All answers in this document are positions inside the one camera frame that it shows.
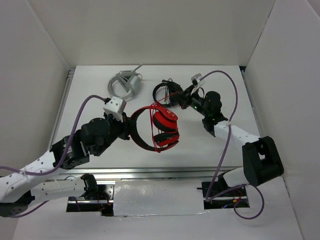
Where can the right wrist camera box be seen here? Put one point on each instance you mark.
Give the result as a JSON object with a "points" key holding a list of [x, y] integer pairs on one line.
{"points": [[197, 82]]}

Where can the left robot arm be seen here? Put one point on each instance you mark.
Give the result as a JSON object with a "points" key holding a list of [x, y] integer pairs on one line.
{"points": [[33, 184]]}

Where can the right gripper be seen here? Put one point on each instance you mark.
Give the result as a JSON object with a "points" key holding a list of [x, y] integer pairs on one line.
{"points": [[186, 97]]}

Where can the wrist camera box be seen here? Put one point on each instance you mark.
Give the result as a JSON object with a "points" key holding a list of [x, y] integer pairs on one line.
{"points": [[115, 106], [197, 82]]}

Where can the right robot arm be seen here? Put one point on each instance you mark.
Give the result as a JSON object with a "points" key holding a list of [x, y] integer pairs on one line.
{"points": [[261, 161]]}

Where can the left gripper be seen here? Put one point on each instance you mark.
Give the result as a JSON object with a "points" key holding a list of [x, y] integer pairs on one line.
{"points": [[125, 126]]}

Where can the white cover plate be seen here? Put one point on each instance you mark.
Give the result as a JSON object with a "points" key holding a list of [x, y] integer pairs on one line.
{"points": [[158, 198]]}

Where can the red and black headphones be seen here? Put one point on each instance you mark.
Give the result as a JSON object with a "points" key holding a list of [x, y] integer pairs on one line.
{"points": [[165, 121]]}

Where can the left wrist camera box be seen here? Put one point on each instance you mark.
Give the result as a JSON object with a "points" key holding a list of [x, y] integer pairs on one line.
{"points": [[115, 106]]}

